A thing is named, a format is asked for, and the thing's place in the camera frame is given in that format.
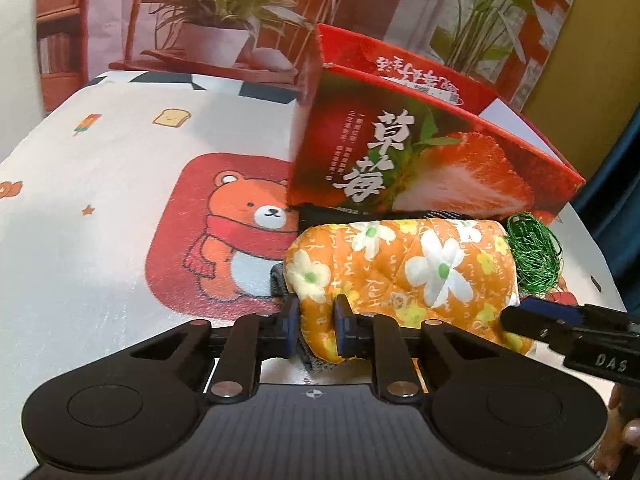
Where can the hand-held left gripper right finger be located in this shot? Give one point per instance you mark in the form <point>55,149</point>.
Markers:
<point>343,329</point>

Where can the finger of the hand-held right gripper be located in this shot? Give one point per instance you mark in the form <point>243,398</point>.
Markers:
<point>550,307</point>
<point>535,325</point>

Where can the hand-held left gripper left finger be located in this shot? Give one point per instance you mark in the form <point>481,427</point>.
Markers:
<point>290,326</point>

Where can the red strawberry print cardboard box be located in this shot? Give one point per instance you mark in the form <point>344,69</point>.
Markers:
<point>400,150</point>

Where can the person's right hand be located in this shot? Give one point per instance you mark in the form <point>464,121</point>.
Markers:
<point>629,432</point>

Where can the cartoon printed table mat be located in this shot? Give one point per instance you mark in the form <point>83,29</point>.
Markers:
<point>100,185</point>

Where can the wooden panel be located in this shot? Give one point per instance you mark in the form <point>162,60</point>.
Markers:
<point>590,60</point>

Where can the printed room scene backdrop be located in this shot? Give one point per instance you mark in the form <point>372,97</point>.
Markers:
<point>150,10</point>

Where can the white marble pattern board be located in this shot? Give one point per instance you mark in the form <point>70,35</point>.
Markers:
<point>20,85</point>

